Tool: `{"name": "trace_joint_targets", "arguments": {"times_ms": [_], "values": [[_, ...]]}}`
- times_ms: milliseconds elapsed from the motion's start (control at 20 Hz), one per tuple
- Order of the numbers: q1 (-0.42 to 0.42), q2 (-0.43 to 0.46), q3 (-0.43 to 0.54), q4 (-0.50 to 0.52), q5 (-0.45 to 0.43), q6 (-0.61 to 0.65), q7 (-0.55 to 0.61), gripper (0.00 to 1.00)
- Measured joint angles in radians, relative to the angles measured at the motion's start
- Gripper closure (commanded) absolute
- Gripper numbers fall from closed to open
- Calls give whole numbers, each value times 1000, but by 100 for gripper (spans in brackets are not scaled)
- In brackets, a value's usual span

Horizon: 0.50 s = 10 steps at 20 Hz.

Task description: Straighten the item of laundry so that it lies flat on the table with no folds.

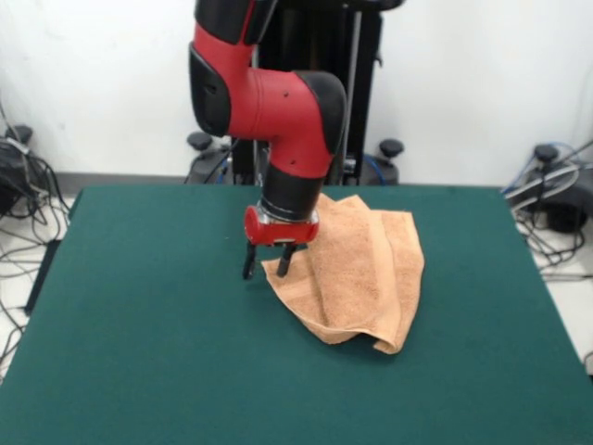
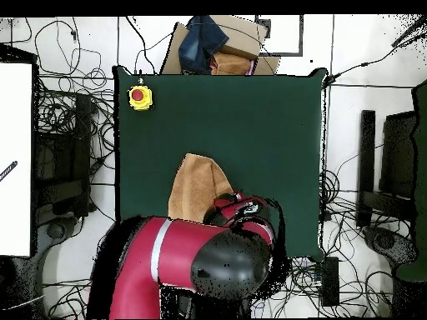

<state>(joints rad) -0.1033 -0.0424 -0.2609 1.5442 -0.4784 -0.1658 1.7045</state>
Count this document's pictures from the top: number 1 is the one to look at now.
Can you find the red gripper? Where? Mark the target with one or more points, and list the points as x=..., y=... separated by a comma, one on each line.
x=278, y=232

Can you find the tan terry towel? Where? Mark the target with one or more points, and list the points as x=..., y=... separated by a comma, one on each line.
x=361, y=278

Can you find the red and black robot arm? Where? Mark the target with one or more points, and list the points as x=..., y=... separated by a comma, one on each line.
x=278, y=106

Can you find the dark green table cloth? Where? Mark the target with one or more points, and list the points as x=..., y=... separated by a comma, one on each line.
x=139, y=347

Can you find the dark grey stand base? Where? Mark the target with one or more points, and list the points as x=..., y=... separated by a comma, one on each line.
x=563, y=204
x=11, y=181

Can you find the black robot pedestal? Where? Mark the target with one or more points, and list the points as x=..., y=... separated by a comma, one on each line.
x=315, y=37

